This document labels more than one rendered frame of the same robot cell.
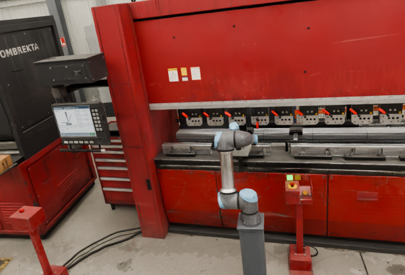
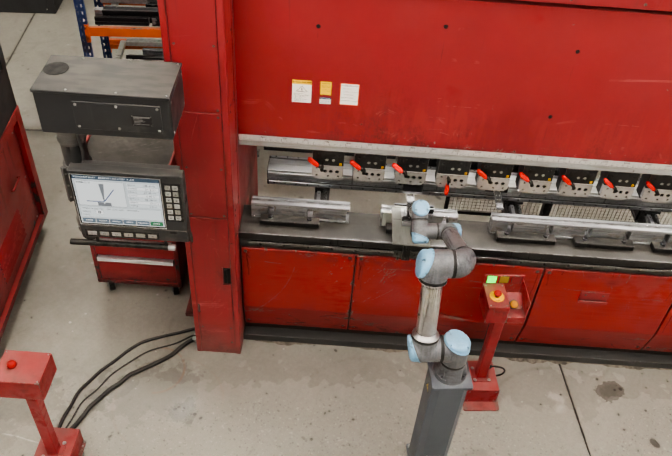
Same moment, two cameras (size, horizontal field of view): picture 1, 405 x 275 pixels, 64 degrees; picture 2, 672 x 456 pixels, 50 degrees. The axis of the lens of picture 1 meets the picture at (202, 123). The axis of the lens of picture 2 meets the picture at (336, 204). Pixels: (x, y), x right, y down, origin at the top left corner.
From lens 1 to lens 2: 1.51 m
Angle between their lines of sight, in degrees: 27
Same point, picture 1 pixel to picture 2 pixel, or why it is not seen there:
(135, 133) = (216, 196)
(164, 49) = (291, 44)
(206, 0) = not seen: outside the picture
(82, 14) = not seen: outside the picture
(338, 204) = (548, 306)
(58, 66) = (95, 104)
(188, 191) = (298, 282)
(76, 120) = (123, 199)
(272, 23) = (517, 33)
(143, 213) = (206, 318)
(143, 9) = not seen: outside the picture
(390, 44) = not seen: outside the picture
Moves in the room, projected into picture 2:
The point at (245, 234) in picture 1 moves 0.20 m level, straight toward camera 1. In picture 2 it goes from (443, 393) to (456, 434)
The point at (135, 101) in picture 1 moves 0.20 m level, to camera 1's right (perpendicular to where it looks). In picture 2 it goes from (228, 145) to (273, 139)
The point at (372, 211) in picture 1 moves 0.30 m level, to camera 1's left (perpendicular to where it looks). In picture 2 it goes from (593, 316) to (544, 326)
